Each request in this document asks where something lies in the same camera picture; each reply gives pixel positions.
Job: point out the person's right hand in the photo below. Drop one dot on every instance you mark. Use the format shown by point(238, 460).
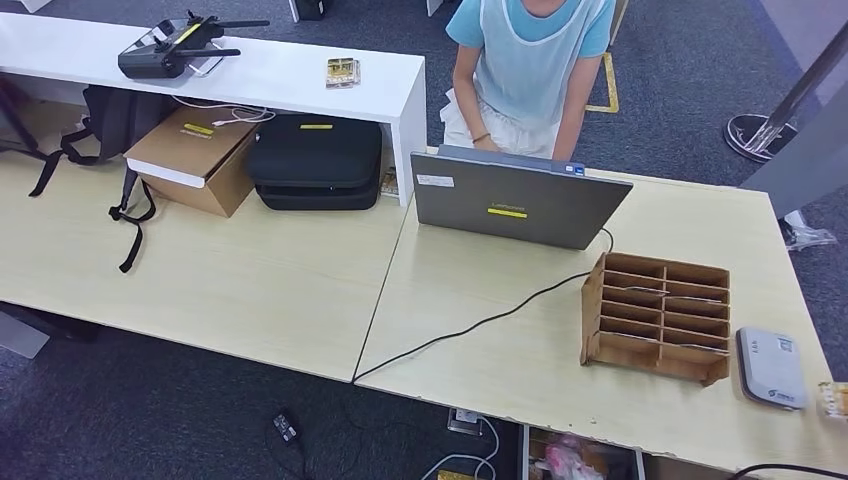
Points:
point(487, 143)

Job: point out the yellow patterned ID card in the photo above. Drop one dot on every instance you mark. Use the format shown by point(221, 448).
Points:
point(833, 399)

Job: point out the person's right forearm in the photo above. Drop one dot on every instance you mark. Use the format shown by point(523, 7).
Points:
point(474, 112)

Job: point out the person's left forearm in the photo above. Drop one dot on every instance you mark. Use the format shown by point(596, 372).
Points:
point(571, 129)

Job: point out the person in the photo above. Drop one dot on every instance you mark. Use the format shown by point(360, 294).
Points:
point(530, 73)

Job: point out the wooden card slot organizer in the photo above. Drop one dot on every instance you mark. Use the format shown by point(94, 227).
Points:
point(629, 311)

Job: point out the white card reader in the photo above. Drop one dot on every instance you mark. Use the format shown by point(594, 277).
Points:
point(772, 368)

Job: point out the grey laptop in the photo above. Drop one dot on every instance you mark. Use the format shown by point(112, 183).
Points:
point(517, 205)

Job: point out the booklets under shelf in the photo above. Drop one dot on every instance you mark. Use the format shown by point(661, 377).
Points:
point(390, 184)

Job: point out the stack of patterned cards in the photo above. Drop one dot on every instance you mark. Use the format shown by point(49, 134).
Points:
point(342, 73)

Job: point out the black zip case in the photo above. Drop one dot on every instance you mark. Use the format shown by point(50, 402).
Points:
point(314, 159)

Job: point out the white desk shelf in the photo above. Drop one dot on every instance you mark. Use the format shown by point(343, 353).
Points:
point(278, 79)

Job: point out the silver stanchion with round base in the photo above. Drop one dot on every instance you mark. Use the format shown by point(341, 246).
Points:
point(748, 136)

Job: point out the floor power strip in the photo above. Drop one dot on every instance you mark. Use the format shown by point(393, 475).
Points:
point(464, 422)

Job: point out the brown cardboard box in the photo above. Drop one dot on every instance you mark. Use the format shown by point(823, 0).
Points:
point(195, 166)

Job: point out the grey partition panel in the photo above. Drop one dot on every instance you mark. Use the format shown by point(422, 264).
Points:
point(811, 166)

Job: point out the pink plastic bag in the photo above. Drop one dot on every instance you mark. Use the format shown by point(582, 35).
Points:
point(570, 460)

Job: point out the clear plastic bag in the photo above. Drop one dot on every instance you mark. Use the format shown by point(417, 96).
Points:
point(805, 233)

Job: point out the small black adapter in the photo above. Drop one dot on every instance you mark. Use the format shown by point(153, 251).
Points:
point(285, 428)

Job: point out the black remote controller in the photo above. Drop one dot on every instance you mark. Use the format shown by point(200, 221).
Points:
point(146, 63)

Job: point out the black backpack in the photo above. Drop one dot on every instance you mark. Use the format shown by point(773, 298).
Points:
point(116, 126)

